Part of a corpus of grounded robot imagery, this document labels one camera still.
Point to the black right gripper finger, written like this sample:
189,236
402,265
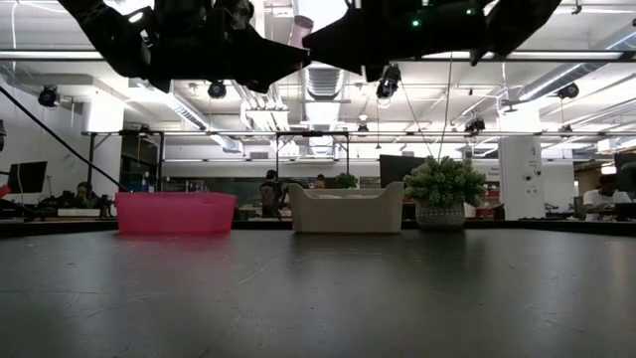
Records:
348,42
376,71

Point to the small green plant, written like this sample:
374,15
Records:
345,180

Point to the black background rig frame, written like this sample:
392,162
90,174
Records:
312,133

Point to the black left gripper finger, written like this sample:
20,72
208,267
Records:
268,62

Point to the white plastic bin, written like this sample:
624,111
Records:
348,216

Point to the black diagonal strut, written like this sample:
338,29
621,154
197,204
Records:
89,160

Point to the green potted plant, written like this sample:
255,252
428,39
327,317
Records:
439,184

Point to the pink plastic bin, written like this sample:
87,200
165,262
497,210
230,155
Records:
174,214

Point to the black hanging camera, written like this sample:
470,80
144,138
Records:
389,79

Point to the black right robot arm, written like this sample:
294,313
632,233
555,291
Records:
522,20

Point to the person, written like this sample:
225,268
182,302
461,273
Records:
320,181
82,194
603,196
270,191

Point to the white square pillar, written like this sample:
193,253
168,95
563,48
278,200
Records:
522,179

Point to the black wall monitor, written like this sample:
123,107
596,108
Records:
397,168

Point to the black desk monitor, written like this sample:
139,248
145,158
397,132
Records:
27,176

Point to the black ceiling spotlight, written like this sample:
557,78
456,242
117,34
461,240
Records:
48,95
217,89
568,91

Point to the silver ventilation duct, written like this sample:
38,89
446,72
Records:
323,82

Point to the black rig crossbeam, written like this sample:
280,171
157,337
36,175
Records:
546,55

